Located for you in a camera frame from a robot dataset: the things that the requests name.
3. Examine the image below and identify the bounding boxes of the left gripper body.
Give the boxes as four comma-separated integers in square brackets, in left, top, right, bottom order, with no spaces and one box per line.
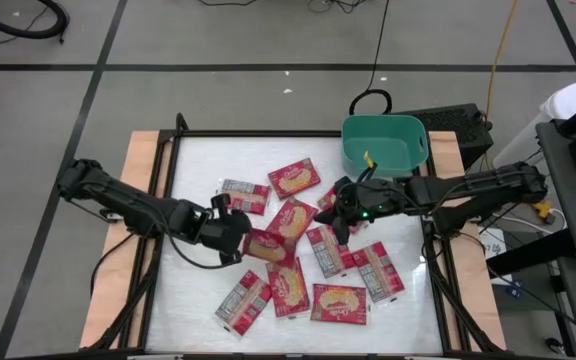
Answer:
[187,201,253,257]

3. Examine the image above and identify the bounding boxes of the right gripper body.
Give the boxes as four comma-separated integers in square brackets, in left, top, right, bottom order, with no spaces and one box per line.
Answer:
[335,177,412,221]

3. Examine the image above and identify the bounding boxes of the red popcorn bag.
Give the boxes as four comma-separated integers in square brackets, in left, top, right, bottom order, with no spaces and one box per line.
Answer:
[265,257,312,319]
[316,185,369,236]
[266,157,322,201]
[351,240,407,305]
[213,269,273,337]
[265,196,320,245]
[309,283,369,326]
[241,228,298,266]
[305,224,358,280]
[216,178,273,216]

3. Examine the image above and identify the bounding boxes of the teal plastic basket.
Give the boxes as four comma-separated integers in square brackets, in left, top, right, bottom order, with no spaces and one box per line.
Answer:
[340,113,430,180]

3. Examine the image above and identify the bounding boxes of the black vented equipment box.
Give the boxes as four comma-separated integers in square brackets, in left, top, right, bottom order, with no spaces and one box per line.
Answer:
[392,103,495,166]

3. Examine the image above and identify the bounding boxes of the light brown wooden board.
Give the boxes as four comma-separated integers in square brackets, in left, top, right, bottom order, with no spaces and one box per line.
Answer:
[78,129,508,351]

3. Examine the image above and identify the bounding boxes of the white paper sheet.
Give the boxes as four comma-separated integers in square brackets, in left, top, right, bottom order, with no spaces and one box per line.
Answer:
[477,227,508,287]

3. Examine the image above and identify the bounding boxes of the black desk leg bar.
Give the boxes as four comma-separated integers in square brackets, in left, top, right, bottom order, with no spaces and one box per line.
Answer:
[485,228,576,277]

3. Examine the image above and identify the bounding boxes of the yellow plug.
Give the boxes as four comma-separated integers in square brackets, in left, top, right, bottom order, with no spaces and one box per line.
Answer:
[530,199,555,222]

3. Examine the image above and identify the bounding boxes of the white bin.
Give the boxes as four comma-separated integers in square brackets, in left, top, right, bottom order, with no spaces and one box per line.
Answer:
[492,81,576,171]

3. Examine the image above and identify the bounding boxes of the black metal table frame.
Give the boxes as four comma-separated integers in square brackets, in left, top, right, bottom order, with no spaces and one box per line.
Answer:
[87,112,507,360]

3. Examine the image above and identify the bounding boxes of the black coiled floor cable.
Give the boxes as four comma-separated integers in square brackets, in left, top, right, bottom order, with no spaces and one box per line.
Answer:
[348,0,394,117]

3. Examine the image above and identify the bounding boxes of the white cable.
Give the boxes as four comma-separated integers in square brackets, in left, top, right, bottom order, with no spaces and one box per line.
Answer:
[492,208,568,234]

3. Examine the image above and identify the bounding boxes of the yellow extension cable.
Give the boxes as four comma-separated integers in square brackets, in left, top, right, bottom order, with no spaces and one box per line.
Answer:
[482,0,521,171]

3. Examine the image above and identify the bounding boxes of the tangled black cables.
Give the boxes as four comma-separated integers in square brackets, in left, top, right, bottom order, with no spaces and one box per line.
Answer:
[307,0,369,15]

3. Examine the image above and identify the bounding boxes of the thick black hose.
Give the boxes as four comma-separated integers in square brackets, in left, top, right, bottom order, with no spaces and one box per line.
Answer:
[0,0,71,45]

